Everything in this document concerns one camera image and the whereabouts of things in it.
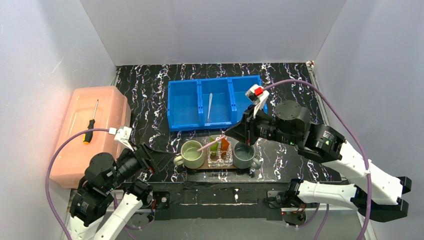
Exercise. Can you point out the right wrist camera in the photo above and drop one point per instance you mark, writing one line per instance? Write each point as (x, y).
(258, 96)

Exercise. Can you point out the yellow black screwdriver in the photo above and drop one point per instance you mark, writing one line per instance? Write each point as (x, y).
(88, 136)

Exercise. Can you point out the oval wooden tray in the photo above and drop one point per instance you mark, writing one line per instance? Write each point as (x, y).
(205, 166)

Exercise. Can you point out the orange toothpaste tube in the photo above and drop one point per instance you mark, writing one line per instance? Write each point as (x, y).
(224, 148)

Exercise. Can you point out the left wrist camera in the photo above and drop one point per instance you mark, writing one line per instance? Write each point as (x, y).
(122, 135)

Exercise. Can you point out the grey ceramic mug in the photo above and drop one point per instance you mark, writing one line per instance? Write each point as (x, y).
(244, 157)

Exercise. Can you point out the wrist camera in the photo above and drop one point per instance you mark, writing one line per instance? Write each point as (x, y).
(122, 135)
(258, 96)

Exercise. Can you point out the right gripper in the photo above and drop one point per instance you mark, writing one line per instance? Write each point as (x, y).
(249, 129)

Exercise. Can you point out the clear plastic holder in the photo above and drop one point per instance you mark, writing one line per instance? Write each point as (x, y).
(218, 161)

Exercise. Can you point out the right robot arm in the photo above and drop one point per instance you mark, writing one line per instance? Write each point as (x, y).
(370, 190)

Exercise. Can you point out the blue three-compartment plastic bin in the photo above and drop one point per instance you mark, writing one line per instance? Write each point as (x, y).
(187, 104)

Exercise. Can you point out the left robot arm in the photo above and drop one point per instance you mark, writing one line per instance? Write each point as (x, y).
(106, 199)

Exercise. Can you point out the light green ceramic mug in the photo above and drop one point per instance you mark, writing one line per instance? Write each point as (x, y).
(190, 156)

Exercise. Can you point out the green toothpaste tube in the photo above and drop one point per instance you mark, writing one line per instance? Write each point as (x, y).
(213, 148)

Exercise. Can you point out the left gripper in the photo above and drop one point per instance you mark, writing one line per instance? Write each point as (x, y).
(145, 159)

